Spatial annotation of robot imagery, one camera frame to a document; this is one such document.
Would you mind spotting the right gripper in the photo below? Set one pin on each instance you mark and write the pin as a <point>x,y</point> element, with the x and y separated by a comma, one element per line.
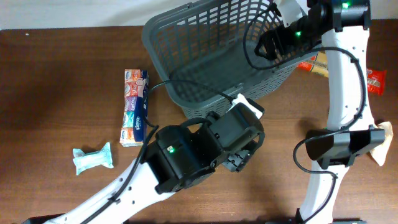
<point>279,33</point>

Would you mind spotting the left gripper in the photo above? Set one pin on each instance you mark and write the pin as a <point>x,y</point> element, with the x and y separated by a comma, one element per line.
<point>239,161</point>

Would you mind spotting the San Remo spaghetti packet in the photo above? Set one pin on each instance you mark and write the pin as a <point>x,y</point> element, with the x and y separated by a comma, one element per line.
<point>319,64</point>

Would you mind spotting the grey plastic shopping basket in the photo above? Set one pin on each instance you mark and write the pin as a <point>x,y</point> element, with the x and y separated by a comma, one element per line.
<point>204,52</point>

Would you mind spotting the brown paper bag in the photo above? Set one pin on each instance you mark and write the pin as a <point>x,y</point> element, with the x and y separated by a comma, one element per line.
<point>379,153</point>

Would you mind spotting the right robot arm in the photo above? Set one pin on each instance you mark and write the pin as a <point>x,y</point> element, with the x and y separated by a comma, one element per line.
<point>340,29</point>

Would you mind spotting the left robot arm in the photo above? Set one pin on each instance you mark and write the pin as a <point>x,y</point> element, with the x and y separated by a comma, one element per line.
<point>180,157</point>

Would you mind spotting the Kleenex tissue multipack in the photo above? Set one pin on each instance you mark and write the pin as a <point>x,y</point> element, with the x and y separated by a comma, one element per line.
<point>134,128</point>

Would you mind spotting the small teal tissue packet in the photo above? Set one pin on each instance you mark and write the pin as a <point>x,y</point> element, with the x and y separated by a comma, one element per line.
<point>84,161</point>

